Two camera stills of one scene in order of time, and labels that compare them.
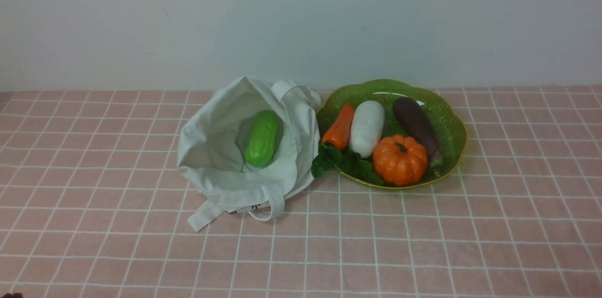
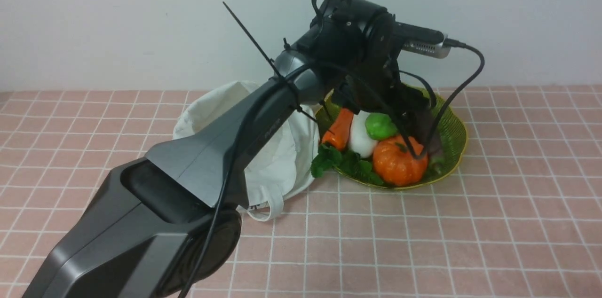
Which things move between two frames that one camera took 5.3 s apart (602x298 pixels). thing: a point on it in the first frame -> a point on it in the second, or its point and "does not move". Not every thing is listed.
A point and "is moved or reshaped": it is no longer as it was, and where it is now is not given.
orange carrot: (338, 133) does not move
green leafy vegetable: (328, 156) does not move
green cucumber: (260, 145) is moved or reshaped
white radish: (366, 127) does not move
